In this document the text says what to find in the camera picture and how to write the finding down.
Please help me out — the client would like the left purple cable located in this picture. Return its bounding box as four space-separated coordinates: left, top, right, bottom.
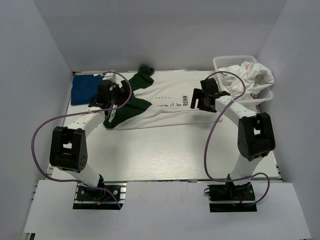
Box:
30 71 133 210

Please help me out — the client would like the purple cable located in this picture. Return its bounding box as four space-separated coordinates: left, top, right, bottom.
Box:
30 71 133 210
204 71 271 207

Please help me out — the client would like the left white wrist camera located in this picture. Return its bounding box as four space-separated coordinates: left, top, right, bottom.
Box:
102 73 117 83

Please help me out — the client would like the white green raglan t-shirt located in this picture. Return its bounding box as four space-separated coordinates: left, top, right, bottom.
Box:
103 67 218 131

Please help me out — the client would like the folded blue t-shirt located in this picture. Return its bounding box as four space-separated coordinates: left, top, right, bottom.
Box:
70 74 103 106

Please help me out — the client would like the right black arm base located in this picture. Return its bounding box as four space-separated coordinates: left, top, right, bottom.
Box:
203 183 257 213

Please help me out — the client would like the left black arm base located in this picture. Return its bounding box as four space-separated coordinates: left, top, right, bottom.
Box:
72 182 127 211

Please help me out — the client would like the white plastic basket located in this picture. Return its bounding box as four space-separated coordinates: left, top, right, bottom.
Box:
212 55 273 107

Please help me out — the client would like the white printed t-shirt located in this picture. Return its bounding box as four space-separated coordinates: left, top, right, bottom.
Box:
217 61 275 100

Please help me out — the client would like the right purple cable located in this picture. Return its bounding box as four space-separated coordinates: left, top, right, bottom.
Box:
204 71 271 207

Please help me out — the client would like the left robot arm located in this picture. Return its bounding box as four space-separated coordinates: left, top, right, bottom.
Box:
49 80 133 200

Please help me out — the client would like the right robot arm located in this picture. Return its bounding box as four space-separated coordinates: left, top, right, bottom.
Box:
190 78 276 200

